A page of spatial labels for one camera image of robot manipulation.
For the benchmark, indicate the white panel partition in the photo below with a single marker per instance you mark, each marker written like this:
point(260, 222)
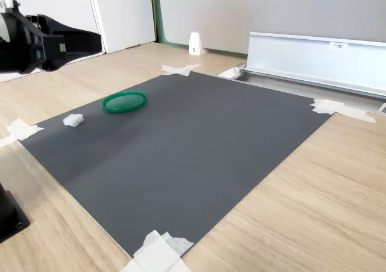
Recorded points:
point(126, 15)

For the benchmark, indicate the white tape cross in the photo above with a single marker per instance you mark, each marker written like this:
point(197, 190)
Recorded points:
point(156, 252)
point(180, 70)
point(21, 129)
point(328, 106)

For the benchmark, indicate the small white plastic terminal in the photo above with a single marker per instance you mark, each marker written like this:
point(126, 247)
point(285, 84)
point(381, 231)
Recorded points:
point(73, 120)

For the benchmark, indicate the small white bracket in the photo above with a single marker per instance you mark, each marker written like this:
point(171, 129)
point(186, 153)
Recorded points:
point(195, 44)

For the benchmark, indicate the dark grey mat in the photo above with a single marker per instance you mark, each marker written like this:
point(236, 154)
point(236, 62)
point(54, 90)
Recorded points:
point(181, 148)

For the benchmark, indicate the grey partition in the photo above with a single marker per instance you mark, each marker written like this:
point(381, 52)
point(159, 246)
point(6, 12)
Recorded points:
point(256, 9)

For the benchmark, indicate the round green lid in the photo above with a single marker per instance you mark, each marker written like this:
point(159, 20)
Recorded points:
point(123, 102)

